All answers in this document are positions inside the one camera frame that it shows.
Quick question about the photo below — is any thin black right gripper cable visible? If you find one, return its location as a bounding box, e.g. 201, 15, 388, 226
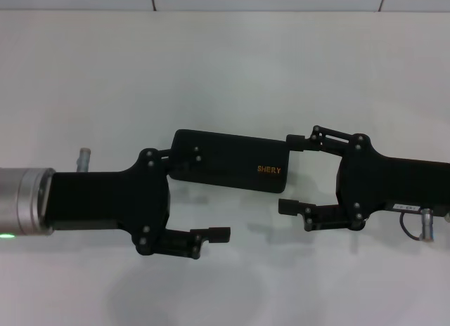
399, 211, 425, 241

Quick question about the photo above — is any silver connector on right gripper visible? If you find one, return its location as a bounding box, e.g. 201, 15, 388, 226
420, 207, 437, 242

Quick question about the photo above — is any silver connector on gripper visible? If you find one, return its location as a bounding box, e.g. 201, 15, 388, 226
76, 147, 93, 174
420, 207, 437, 242

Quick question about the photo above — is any black glasses case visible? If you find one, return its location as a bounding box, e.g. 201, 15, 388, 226
167, 129, 291, 195

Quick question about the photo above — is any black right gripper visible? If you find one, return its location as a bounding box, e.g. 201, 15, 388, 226
277, 124, 450, 233

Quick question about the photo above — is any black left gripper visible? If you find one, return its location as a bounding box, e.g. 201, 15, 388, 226
45, 145, 204, 257

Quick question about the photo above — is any silver connector on left gripper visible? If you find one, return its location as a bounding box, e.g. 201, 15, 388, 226
76, 147, 93, 174

